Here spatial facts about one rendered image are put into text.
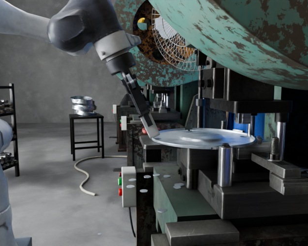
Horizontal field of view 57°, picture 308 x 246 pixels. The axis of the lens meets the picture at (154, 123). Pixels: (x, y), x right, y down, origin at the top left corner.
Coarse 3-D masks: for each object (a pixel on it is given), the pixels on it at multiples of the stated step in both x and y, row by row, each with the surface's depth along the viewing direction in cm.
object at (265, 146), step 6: (252, 144) 75; (258, 144) 76; (264, 144) 76; (270, 144) 76; (234, 150) 78; (240, 150) 75; (246, 150) 75; (252, 150) 76; (258, 150) 76; (264, 150) 76; (234, 156) 78; (240, 156) 75; (246, 156) 75
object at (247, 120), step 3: (237, 114) 81; (240, 114) 80; (243, 114) 79; (246, 114) 79; (249, 114) 79; (237, 117) 81; (240, 117) 80; (243, 117) 79; (246, 117) 79; (249, 117) 80; (234, 120) 83; (237, 120) 81; (240, 120) 80; (243, 120) 79; (246, 120) 80; (249, 120) 80; (243, 123) 80; (246, 123) 80; (249, 123) 80
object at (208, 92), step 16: (208, 64) 83; (208, 80) 75; (224, 80) 74; (240, 80) 73; (256, 80) 73; (208, 96) 78; (224, 96) 75; (240, 96) 73; (256, 96) 74; (272, 96) 74
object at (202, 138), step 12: (168, 132) 90; (180, 132) 90; (192, 132) 86; (204, 132) 86; (216, 132) 90; (228, 132) 90; (240, 132) 87; (168, 144) 71; (180, 144) 68; (192, 144) 71; (204, 144) 71; (216, 144) 71; (240, 144) 69
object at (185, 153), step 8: (144, 136) 84; (144, 144) 72; (152, 144) 72; (160, 144) 72; (184, 152) 80; (192, 152) 76; (200, 152) 76; (208, 152) 77; (184, 160) 80; (192, 160) 76; (200, 160) 77; (208, 160) 77; (184, 168) 80; (192, 168) 77; (200, 168) 77; (208, 168) 77; (184, 176) 78; (192, 176) 77; (184, 184) 80; (192, 184) 77
